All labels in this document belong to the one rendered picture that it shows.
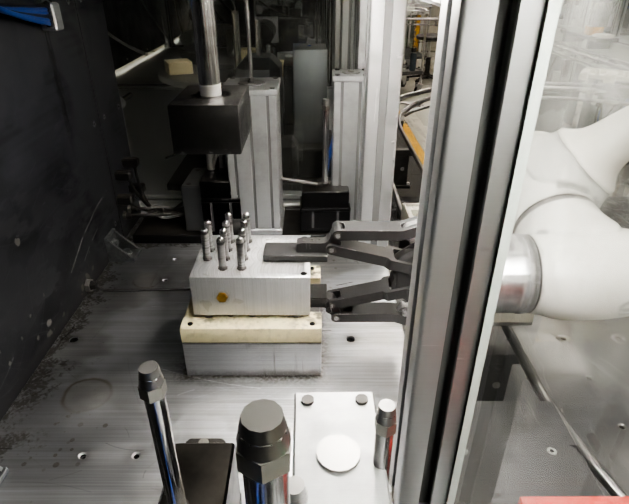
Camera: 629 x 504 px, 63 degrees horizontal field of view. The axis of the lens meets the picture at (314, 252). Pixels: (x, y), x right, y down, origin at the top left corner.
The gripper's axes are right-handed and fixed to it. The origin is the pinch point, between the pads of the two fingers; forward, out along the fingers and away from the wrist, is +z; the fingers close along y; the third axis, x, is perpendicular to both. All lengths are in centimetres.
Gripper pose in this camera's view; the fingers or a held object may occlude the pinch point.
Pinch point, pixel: (293, 273)
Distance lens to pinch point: 58.0
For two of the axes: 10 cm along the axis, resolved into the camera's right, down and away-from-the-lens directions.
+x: -0.1, 5.0, -8.7
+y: 0.0, -8.7, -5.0
